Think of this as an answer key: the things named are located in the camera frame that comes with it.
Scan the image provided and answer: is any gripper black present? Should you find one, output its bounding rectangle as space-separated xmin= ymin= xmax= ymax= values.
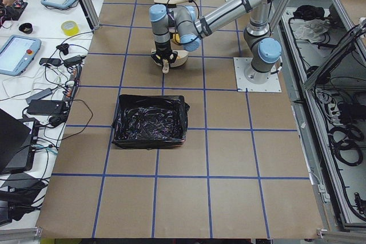
xmin=150 ymin=49 xmax=178 ymax=66

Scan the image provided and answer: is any beige plastic dustpan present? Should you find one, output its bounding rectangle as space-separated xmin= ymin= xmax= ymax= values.
xmin=151 ymin=49 xmax=189 ymax=74

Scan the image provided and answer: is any yellow tape roll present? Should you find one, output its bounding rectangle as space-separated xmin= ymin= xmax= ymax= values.
xmin=61 ymin=21 xmax=79 ymax=37

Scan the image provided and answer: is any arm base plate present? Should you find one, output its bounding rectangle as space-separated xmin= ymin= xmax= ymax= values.
xmin=233 ymin=57 xmax=281 ymax=93

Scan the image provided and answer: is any beige hand brush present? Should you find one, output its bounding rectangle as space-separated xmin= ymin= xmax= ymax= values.
xmin=153 ymin=0 xmax=190 ymax=7

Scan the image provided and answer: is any yellow green sponge piece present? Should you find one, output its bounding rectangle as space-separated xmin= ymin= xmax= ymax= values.
xmin=172 ymin=33 xmax=181 ymax=45

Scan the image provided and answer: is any near teach pendant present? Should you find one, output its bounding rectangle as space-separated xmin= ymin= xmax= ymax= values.
xmin=1 ymin=35 xmax=42 ymax=76

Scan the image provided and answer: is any black lined trash bin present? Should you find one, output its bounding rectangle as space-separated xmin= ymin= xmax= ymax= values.
xmin=112 ymin=94 xmax=190 ymax=149

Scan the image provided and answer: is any white crumpled cloth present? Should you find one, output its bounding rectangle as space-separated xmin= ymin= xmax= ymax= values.
xmin=294 ymin=19 xmax=331 ymax=43

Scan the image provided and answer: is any black laptop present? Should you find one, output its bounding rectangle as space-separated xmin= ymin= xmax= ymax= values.
xmin=1 ymin=110 xmax=39 ymax=175

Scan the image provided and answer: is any black power adapter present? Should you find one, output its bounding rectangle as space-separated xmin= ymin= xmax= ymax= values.
xmin=27 ymin=99 xmax=66 ymax=115

